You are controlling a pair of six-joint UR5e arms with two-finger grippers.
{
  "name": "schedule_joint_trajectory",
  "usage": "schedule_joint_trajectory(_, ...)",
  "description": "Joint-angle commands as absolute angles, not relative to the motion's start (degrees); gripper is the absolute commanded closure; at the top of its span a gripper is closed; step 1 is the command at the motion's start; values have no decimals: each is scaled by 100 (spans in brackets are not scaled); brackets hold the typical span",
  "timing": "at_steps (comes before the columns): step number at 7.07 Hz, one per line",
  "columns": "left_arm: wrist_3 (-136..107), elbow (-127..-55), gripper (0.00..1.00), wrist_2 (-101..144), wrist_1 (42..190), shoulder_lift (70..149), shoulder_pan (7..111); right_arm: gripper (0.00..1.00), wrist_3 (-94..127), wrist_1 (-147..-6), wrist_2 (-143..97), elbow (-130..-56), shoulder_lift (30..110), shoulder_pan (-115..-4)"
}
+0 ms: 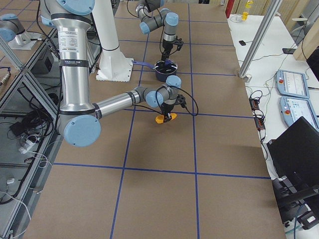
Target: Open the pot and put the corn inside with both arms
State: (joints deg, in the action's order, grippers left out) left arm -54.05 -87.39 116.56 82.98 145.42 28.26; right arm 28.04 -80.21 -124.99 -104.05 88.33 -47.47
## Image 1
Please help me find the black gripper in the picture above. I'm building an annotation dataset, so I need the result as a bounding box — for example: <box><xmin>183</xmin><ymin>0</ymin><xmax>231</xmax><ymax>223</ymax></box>
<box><xmin>160</xmin><ymin>103</ymin><xmax>174</xmax><ymax>123</ymax></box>
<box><xmin>161</xmin><ymin>41</ymin><xmax>174</xmax><ymax>61</ymax></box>

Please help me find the yellow toy corn cob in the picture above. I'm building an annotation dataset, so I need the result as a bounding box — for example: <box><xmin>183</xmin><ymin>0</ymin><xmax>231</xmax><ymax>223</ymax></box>
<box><xmin>155</xmin><ymin>113</ymin><xmax>177</xmax><ymax>124</ymax></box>

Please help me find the glass lid purple knob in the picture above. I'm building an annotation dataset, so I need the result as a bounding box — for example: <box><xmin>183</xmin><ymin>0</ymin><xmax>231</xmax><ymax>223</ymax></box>
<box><xmin>155</xmin><ymin>59</ymin><xmax>178</xmax><ymax>75</ymax></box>

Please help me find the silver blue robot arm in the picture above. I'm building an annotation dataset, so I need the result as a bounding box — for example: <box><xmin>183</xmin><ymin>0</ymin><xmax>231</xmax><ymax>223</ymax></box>
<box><xmin>39</xmin><ymin>0</ymin><xmax>182</xmax><ymax>147</ymax></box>
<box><xmin>136</xmin><ymin>0</ymin><xmax>183</xmax><ymax>61</ymax></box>

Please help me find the dark blue saucepan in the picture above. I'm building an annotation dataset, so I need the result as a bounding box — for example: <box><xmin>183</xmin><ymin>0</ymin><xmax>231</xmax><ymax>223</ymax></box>
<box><xmin>133</xmin><ymin>59</ymin><xmax>178</xmax><ymax>82</ymax></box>

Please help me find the small black box on table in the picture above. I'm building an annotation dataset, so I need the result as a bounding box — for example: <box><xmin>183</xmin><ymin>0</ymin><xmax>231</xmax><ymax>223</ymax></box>
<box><xmin>239</xmin><ymin>40</ymin><xmax>246</xmax><ymax>46</ymax></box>

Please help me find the yellow cup on table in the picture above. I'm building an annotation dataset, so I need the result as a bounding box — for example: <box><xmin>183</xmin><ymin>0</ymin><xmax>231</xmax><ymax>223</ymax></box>
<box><xmin>241</xmin><ymin>11</ymin><xmax>249</xmax><ymax>21</ymax></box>

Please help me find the orange black power strip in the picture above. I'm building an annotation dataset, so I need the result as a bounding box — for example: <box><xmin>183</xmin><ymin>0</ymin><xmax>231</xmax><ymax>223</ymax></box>
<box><xmin>249</xmin><ymin>97</ymin><xmax>266</xmax><ymax>131</ymax></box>

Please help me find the near blue teach pendant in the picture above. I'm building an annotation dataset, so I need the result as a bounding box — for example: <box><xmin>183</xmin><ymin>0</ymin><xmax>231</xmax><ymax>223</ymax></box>
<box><xmin>280</xmin><ymin>96</ymin><xmax>319</xmax><ymax>130</ymax></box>

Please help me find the blue teach pendant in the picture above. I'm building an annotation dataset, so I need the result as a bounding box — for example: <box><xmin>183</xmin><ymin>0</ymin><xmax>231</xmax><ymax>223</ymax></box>
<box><xmin>274</xmin><ymin>70</ymin><xmax>310</xmax><ymax>99</ymax></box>
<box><xmin>280</xmin><ymin>96</ymin><xmax>319</xmax><ymax>130</ymax></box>

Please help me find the far blue teach pendant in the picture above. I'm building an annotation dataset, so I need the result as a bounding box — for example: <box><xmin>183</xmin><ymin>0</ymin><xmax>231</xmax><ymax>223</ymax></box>
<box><xmin>274</xmin><ymin>70</ymin><xmax>310</xmax><ymax>99</ymax></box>

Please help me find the black laptop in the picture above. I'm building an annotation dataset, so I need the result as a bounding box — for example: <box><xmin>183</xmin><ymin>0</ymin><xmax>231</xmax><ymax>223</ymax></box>
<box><xmin>267</xmin><ymin>117</ymin><xmax>319</xmax><ymax>198</ymax></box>

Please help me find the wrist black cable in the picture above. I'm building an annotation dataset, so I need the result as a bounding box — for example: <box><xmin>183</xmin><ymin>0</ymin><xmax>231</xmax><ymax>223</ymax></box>
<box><xmin>134</xmin><ymin>86</ymin><xmax>199</xmax><ymax>117</ymax></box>

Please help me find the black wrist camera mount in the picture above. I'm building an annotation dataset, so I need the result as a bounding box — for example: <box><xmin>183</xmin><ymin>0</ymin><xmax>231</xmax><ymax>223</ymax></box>
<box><xmin>173</xmin><ymin>36</ymin><xmax>184</xmax><ymax>51</ymax></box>
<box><xmin>175</xmin><ymin>94</ymin><xmax>187</xmax><ymax>109</ymax></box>

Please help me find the aluminium frame post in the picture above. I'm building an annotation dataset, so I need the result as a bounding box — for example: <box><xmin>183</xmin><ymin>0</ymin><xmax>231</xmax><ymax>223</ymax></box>
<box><xmin>238</xmin><ymin>0</ymin><xmax>282</xmax><ymax>83</ymax></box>

